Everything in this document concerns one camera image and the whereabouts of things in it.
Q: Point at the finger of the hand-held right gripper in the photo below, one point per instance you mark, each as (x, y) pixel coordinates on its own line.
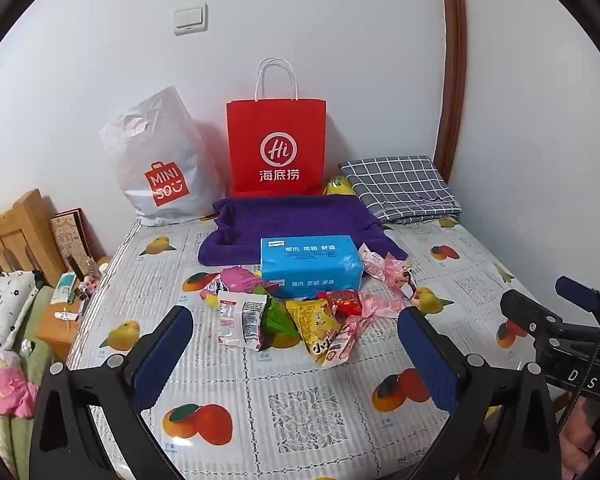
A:
(525, 310)
(577, 291)

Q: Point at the pink panda-print snack packet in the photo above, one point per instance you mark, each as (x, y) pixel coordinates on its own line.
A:
(400, 270)

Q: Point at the pink and white snack packet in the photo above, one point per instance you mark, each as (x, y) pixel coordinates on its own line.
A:
(375, 262)

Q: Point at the blue tissue pack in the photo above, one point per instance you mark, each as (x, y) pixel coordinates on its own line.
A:
(310, 260)

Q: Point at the white light switch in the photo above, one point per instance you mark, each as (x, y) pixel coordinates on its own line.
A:
(190, 19)

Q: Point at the pink and yellow snack packet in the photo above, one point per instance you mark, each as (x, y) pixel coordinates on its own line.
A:
(240, 280)

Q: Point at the green blanket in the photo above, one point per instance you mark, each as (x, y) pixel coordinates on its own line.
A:
(30, 320)

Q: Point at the red paper bag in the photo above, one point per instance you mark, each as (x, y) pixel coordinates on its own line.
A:
(280, 125)

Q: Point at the pink peach-print snack packet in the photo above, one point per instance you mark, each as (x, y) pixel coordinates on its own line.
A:
(342, 345)

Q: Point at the grey checked folded cloth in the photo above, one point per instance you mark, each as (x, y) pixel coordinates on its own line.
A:
(400, 180)

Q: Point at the pink snack wrapper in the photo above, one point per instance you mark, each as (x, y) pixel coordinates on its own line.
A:
(380, 305)

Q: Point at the brown patterned book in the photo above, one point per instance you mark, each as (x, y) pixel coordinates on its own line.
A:
(67, 240)

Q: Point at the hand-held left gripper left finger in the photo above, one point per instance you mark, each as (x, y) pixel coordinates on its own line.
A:
(162, 355)

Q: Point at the white plastic shopping bag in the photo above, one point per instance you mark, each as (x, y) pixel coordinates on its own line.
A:
(150, 160)

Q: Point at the pink plush toy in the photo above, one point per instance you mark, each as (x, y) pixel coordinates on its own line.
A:
(5, 385)

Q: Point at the white floral pillow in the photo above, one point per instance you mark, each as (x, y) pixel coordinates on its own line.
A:
(7, 305)

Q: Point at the green snack packet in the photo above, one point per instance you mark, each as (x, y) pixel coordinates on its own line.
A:
(277, 320)

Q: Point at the red snack packet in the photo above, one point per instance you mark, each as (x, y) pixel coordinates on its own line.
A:
(342, 302)

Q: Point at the wooden nightstand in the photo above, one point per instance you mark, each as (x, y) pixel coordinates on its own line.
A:
(55, 332)

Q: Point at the green and white box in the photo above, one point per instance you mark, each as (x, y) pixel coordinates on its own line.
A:
(64, 287)

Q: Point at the brown wooden door frame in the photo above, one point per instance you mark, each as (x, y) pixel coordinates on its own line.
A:
(452, 60)

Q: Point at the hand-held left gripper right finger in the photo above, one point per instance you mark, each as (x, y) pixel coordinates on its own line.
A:
(427, 355)

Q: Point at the person's right hand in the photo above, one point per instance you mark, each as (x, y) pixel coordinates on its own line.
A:
(580, 435)

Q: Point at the yellow snack bag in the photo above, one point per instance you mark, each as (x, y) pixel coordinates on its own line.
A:
(340, 187)

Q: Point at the purple towel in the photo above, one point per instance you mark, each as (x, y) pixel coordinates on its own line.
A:
(290, 215)

